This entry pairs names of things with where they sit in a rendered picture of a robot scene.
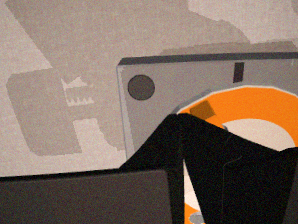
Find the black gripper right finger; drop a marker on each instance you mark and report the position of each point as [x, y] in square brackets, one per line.
[238, 181]

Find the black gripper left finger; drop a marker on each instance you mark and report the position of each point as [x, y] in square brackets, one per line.
[148, 189]

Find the orange and cream round plate with central hole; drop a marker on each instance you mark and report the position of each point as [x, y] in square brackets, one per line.
[260, 112]

